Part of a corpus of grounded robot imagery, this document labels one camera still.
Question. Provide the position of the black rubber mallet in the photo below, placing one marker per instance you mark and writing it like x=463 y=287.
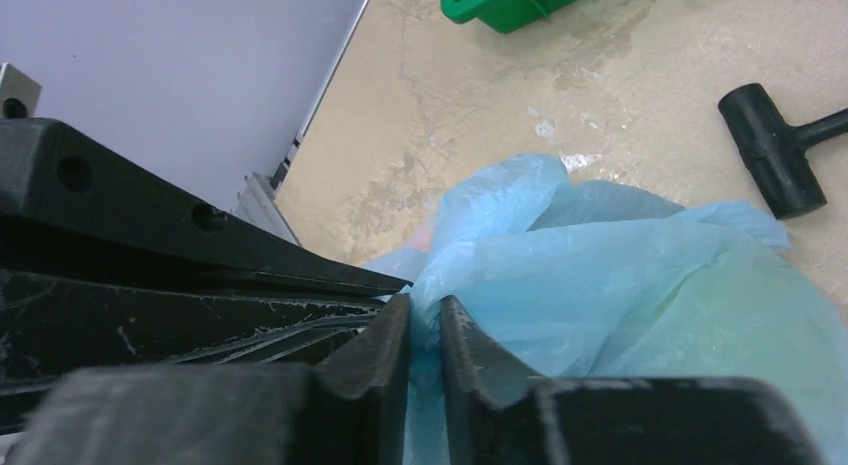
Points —
x=774 y=152

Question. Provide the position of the aluminium frame rail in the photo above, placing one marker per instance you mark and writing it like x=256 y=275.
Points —
x=322 y=31

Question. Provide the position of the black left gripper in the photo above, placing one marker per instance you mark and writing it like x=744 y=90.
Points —
x=105 y=264

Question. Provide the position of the light blue plastic bag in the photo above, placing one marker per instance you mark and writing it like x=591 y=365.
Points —
x=599 y=279

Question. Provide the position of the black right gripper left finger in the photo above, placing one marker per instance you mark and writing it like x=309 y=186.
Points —
x=348 y=409

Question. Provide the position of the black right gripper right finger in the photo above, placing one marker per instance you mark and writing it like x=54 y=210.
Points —
x=501 y=411

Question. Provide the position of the green plastic tray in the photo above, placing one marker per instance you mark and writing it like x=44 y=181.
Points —
x=502 y=16

